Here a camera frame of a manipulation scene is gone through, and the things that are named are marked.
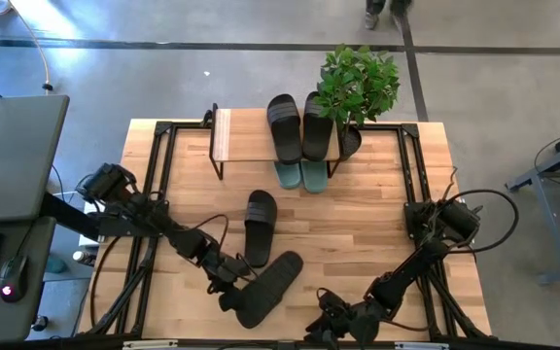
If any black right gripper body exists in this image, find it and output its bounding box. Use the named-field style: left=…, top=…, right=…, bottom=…
left=340, top=298, right=391, bottom=345

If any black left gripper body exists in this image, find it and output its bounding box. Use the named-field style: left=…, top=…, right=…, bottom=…
left=201, top=250, right=252, bottom=296

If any teal slide sandal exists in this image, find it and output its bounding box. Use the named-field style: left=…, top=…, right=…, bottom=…
left=300, top=159, right=330, bottom=194
left=273, top=161, right=303, bottom=191

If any teal round object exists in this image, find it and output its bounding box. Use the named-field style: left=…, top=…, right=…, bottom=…
left=45, top=255, right=71, bottom=274

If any black computer mouse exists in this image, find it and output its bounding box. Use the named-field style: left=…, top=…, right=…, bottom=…
left=0, top=255, right=30, bottom=303

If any green potted plant black pot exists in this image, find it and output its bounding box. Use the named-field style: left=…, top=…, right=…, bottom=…
left=311, top=43, right=402, bottom=161

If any light grey desk top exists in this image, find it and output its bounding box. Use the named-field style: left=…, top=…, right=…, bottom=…
left=0, top=94, right=71, bottom=224

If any person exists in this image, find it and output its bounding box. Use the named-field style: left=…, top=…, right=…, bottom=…
left=364, top=0, right=413, bottom=31

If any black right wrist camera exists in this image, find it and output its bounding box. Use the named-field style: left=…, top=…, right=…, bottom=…
left=316, top=289, right=354, bottom=320

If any white metal bracket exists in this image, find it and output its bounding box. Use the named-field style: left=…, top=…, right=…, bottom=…
left=122, top=339, right=179, bottom=350
left=394, top=341, right=450, bottom=350

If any wooden shelf black frame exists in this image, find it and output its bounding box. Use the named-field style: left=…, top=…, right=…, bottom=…
left=208, top=102, right=342, bottom=181

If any black metal rig frame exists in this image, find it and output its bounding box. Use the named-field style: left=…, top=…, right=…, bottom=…
left=78, top=121, right=493, bottom=341

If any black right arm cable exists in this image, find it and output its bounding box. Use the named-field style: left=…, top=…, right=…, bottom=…
left=442, top=188, right=520, bottom=255

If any grey metal table frame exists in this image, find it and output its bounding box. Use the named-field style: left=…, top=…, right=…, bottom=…
left=505, top=121, right=560, bottom=287

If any yellow hanging cord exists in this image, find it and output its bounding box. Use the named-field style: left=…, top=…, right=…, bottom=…
left=9, top=0, right=53, bottom=92

